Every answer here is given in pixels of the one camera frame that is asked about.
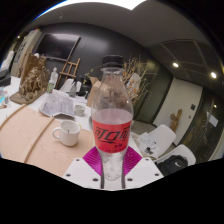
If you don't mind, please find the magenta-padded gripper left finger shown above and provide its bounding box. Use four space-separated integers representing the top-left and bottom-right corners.
62 145 103 190

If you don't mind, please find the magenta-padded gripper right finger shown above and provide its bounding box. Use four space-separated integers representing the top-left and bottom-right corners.
122 145 164 190

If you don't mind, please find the clear bottle with red label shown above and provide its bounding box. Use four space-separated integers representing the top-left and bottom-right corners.
90 54 135 183

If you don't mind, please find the stack of papers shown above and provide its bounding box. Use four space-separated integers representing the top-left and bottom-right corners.
134 131 158 156

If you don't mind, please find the black backpack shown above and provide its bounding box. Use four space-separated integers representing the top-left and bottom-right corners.
155 154 189 177

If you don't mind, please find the white ceramic mug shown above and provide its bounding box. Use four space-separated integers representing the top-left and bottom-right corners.
51 120 82 148

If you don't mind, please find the wooden mannequin figure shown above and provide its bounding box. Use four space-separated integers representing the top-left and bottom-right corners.
169 108 184 133

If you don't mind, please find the small round grey container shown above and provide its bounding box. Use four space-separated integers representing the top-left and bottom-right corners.
73 104 86 117

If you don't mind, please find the crumpled printed paper sheet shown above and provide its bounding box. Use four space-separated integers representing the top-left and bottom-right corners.
38 90 77 119

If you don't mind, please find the light wooden panel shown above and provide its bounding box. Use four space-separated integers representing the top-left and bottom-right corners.
0 105 96 178

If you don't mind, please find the dried plant in grey pot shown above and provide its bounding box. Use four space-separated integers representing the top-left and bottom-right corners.
121 56 158 106

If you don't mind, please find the small white figurine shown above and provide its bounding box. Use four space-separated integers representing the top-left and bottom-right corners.
46 67 59 94

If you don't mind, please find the wooden easel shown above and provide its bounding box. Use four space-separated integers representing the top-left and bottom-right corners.
54 57 82 89

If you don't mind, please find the golden brown sculpture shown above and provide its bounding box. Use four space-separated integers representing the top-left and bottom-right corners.
9 53 51 105

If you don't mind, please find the clear plastic bag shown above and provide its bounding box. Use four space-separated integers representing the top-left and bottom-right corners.
0 86 10 109

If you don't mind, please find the black case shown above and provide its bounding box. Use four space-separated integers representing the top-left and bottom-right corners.
0 68 13 88

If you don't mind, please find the white cabinet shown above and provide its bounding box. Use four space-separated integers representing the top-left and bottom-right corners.
10 29 43 78

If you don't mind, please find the long ceiling light strip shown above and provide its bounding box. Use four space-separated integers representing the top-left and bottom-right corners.
36 0 148 19

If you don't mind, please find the black wall screen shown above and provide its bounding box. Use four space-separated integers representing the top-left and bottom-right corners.
34 32 82 61

